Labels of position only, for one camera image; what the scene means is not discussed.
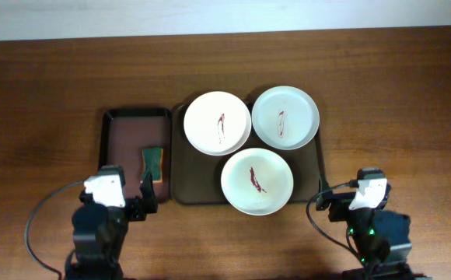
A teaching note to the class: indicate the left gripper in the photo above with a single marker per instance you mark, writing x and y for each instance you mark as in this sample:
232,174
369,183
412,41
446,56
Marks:
134,208

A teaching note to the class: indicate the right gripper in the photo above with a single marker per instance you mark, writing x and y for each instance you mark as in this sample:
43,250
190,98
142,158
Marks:
340,204

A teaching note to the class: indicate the green and orange sponge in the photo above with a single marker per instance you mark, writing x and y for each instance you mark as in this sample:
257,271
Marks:
152,163

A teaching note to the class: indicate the white plate front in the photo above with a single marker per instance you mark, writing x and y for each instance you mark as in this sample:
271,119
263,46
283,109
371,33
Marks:
257,181

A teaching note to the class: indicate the white plate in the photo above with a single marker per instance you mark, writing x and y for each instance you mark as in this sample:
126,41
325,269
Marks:
285,118
217,123
257,181

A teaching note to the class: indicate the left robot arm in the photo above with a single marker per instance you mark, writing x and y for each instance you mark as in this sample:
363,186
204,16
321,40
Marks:
101,224

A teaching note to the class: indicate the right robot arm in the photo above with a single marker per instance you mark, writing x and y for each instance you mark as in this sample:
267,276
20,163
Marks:
376,237

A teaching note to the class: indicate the large brown serving tray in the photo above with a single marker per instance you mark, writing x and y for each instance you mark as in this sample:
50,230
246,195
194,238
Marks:
195,176

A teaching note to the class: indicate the black small sponge tray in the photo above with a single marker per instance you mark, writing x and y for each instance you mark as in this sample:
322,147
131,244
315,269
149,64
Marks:
126,133

